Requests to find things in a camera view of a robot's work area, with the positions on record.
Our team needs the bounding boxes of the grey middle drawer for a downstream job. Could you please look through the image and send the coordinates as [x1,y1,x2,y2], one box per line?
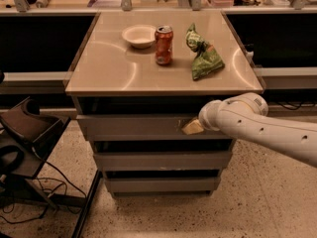
[94,151,232,171]

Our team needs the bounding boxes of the dark robot base tray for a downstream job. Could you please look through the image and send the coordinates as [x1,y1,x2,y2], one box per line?
[0,98,70,178]

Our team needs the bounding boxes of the green chip bag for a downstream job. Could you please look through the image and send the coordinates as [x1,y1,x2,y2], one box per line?
[185,23,225,80]

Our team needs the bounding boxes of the grey drawer cabinet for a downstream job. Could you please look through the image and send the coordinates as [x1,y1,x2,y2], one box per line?
[64,9,265,198]

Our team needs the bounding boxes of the orange soda can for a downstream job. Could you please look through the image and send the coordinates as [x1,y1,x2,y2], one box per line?
[155,25,173,65]

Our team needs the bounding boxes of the black floor cables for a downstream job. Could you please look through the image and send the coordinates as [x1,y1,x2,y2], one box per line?
[0,159,87,225]

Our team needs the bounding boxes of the grey top drawer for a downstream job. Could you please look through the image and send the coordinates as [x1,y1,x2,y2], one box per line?
[76,114,229,141]

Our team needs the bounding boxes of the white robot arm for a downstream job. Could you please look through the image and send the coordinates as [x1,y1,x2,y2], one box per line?
[182,93,317,167]

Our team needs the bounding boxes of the grey drawer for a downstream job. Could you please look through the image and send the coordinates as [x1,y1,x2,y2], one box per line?
[105,178,221,193]
[76,114,229,141]
[94,151,232,171]

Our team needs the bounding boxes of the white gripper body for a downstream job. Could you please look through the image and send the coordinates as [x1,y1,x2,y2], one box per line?
[198,100,222,131]

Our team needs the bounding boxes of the grey bottom drawer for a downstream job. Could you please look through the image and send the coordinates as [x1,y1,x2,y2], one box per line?
[105,178,221,193]

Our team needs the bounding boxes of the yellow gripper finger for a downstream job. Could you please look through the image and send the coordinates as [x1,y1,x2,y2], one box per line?
[182,117,204,135]

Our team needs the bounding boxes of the white paper bowl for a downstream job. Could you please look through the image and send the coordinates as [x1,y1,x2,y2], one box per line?
[122,25,156,49]

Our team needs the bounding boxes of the black frame bar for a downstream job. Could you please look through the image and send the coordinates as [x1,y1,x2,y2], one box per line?
[71,171,102,238]

